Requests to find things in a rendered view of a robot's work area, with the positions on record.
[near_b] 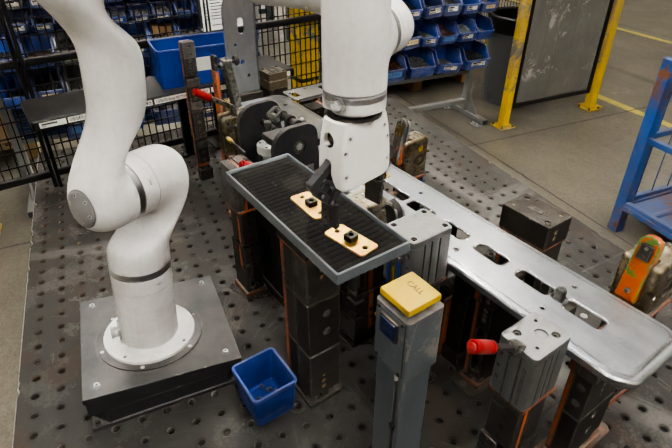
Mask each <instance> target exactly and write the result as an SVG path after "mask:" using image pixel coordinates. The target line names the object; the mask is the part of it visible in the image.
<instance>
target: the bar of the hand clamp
mask: <svg viewBox="0 0 672 448"><path fill-rule="evenodd" d="M233 63H234V64H235V65H236V66H237V65H239V64H240V60H239V58H238V56H236V55H234V56H233V57H232V60H231V59H228V60H227V58H226V57H223V58H219V63H218V65H216V67H217V69H219V68H220V69H221V70H222V74H223V78H224V81H225V85H226V89H227V93H228V96H229V100H230V104H233V105H234V106H235V110H236V109H237V108H238V107H243V106H242V102H241V98H240V94H239V90H238V86H237V82H236V78H235V74H234V70H233V67H232V65H233Z"/></svg>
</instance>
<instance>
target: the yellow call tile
mask: <svg viewBox="0 0 672 448"><path fill-rule="evenodd" d="M380 293H381V294H382V295H383V296H384V297H385V298H386V299H388V300H389V301H390V302H391V303H392V304H393V305H394V306H396V307H397V308H398V309H399V310H400V311H401V312H402V313H404V314H405V315H406V316H407V317H411V316H413V315H415V314H416V313H418V312H420V311H422V310H424V309H425V308H427V307H429V306H431V305H433V304H434V303H436V302H438V301H440V300H441V293H439V292H438V291H437V290H436V289H434V288H433V287H432V286H430V285H429V284H428V283H427V282H425V281H424V280H423V279H421V278H420V277H419V276H418V275H416V274H415V273H414V272H410V273H408V274H406V275H404V276H402V277H400V278H398V279H396V280H394V281H392V282H390V283H388V284H386V285H384V286H382V287H381V288H380Z"/></svg>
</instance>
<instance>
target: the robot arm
mask: <svg viewBox="0 0 672 448"><path fill-rule="evenodd" d="M36 1H37V2H38V3H39V4H40V5H41V6H42V7H43V8H44V9H45V10H46V11H47V12H48V13H49V14H50V15H51V16H52V17H53V18H54V19H55V20H56V21H57V22H58V23H59V24H60V25H61V26H62V28H63V29H64V30H65V31H66V33H67V34H68V36H69V37H70V39H71V41H72V43H73V45H74V47H75V50H76V53H77V56H78V61H79V66H80V71H81V77H82V83H83V89H84V95H85V103H86V115H85V123H84V127H83V131H82V134H81V138H80V141H79V144H78V147H77V150H76V153H75V156H74V159H73V162H72V166H71V170H70V174H69V178H68V184H67V200H68V204H69V208H70V211H71V213H72V215H73V217H74V218H75V219H76V221H77V222H78V223H79V224H80V225H82V226H83V227H85V228H86V229H88V230H91V231H95V232H109V231H113V230H116V231H115V232H114V234H113V236H112V237H111V239H110V241H109V243H108V245H107V263H108V268H109V274H110V279H111V285H112V291H113V296H114V302H115V307H116V313H117V317H116V318H115V319H114V320H113V321H112V322H111V323H110V324H109V326H108V327H107V329H106V331H105V333H104V337H103V342H104V347H105V350H106V351H107V353H108V354H109V355H110V356H111V357H112V358H114V359H115V360H117V361H119V362H123V363H126V364H133V365H144V364H151V363H156V362H159V361H162V360H165V359H167V358H169V357H171V356H173V355H175V354H177V353H178V352H180V351H181V350H182V349H183V348H184V347H185V346H186V345H187V344H188V343H189V342H190V340H191V338H192V337H193V334H194V331H195V323H194V319H193V317H192V315H191V314H190V313H189V312H188V311H187V310H186V309H184V308H183V307H181V306H178V305H176V300H175V291H174V282H173V274H172V264H171V255H170V246H169V241H170V237H171V234H172V231H173V229H174V227H175V225H176V223H177V221H178V218H179V216H180V214H181V211H182V209H183V206H184V203H185V201H186V197H187V193H188V188H189V175H188V170H187V167H186V164H185V162H184V160H183V158H182V157H181V155H180V154H179V153H178V152H176V151H175V150H174V149H172V148H170V147H168V146H165V145H161V144H153V145H148V146H144V147H141V148H138V149H135V150H133V151H130V152H128V151H129V148H130V146H131V144H132V142H133V140H134V138H135V136H136V134H137V132H138V130H139V129H140V126H141V124H142V121H143V119H144V115H145V110H146V100H147V94H146V79H145V69H144V61H143V56H142V52H141V50H140V47H139V45H138V44H137V42H136V41H135V40H134V39H133V38H132V37H131V36H130V35H129V34H128V33H127V32H126V31H124V30H123V29H122V28H121V27H119V26H118V25H117V24H116V23H115V22H114V21H113V20H112V19H111V18H110V17H109V15H108V14H107V12H106V10H105V6H104V0H36ZM248 1H250V2H252V3H255V4H259V5H265V6H280V7H289V8H296V9H301V10H306V11H309V12H313V13H316V14H319V15H321V39H322V93H323V107H324V108H326V115H325V116H324V119H323V124H322V131H321V139H320V153H319V168H318V169H317V170H316V172H315V173H314V174H313V175H312V176H311V178H310V179H309V180H308V181H307V182H306V187H307V189H308V190H309V191H310V193H311V195H312V196H313V197H315V198H317V199H318V200H320V201H321V220H322V221H323V222H324V223H326V224H327V225H329V226H331V227H332V228H334V229H337V228H339V211H340V206H339V204H337V203H336V202H337V200H338V198H339V196H340V194H341V192H347V191H350V190H352V189H354V188H356V187H358V186H360V185H362V184H364V183H365V198H366V199H368V200H370V201H372V202H374V203H376V204H379V205H380V204H381V203H382V198H383V181H382V180H384V179H385V178H386V176H387V174H386V171H387V169H388V167H389V165H390V164H391V160H390V158H392V156H393V153H394V151H395V146H393V145H391V144H389V127H388V119H387V113H386V109H385V108H386V101H387V81H388V65H389V61H390V58H391V56H392V55H394V54H396V53H397V52H399V51H401V50H402V49H403V48H404V47H405V46H406V45H407V44H408V43H409V41H410V40H411V38H412V36H413V33H414V20H413V16H412V14H411V12H410V10H409V9H408V7H407V6H406V5H405V3H404V2H403V1H402V0H248ZM332 180H333V181H332ZM322 182H323V184H322ZM321 184H322V186H321ZM330 186H333V187H334V190H333V192H332V194H331V196H329V195H328V194H327V192H328V190H329V188H330Z"/></svg>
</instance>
